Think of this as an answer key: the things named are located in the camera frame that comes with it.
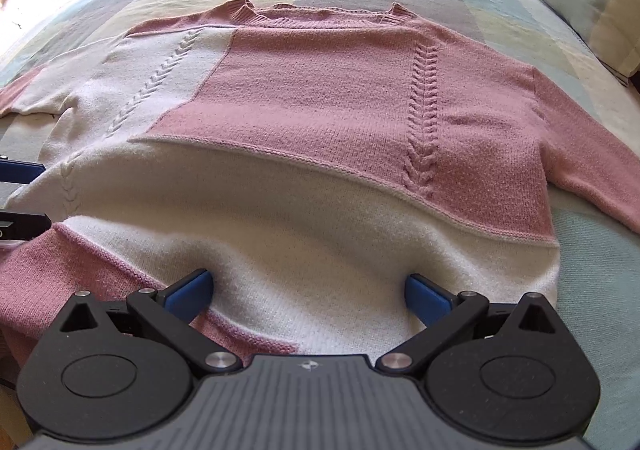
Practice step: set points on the pink and white knit sweater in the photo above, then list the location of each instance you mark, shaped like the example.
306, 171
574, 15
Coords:
320, 130

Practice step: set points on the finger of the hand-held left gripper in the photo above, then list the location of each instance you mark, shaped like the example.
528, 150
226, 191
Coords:
22, 226
20, 171

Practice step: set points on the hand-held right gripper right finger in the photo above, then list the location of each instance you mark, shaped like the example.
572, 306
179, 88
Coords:
425, 299

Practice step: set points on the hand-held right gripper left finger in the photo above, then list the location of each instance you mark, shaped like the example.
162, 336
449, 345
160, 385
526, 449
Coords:
192, 294

